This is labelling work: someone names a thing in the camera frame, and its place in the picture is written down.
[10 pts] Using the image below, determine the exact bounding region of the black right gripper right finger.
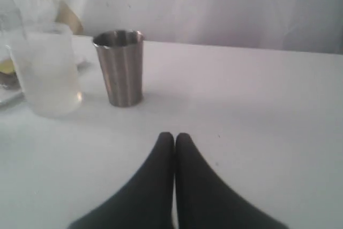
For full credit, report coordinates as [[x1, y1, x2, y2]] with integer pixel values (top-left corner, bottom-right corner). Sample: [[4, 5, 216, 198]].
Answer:
[[175, 133, 286, 228]]

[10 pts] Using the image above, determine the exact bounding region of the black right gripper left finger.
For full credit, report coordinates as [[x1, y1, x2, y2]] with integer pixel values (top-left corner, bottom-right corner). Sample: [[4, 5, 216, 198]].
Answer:
[[69, 132, 175, 228]]

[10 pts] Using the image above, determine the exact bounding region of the stainless steel cup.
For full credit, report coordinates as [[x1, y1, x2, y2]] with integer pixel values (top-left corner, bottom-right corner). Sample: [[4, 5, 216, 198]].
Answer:
[[92, 30, 144, 107]]

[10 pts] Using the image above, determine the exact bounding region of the clear shaker strainer lid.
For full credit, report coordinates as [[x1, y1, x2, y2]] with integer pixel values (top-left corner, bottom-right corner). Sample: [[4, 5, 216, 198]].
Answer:
[[1, 0, 26, 49]]

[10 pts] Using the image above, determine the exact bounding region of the clear plastic shaker cup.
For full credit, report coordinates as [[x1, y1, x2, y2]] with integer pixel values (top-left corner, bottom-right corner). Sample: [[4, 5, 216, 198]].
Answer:
[[1, 46, 20, 90]]

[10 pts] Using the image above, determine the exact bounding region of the frosted plastic container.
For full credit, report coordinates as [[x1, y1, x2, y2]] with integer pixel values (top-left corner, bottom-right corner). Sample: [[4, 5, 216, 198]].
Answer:
[[8, 23, 83, 117]]

